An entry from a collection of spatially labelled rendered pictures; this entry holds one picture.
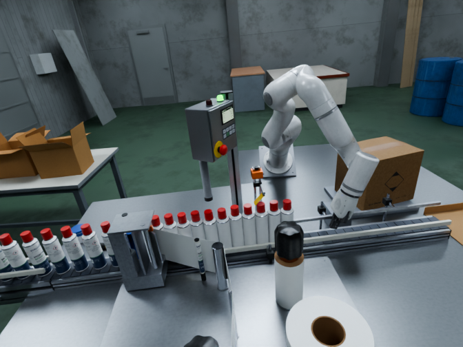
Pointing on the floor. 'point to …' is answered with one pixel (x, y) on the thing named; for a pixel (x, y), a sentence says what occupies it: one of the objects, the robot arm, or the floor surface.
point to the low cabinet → (334, 82)
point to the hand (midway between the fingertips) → (334, 224)
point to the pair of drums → (439, 89)
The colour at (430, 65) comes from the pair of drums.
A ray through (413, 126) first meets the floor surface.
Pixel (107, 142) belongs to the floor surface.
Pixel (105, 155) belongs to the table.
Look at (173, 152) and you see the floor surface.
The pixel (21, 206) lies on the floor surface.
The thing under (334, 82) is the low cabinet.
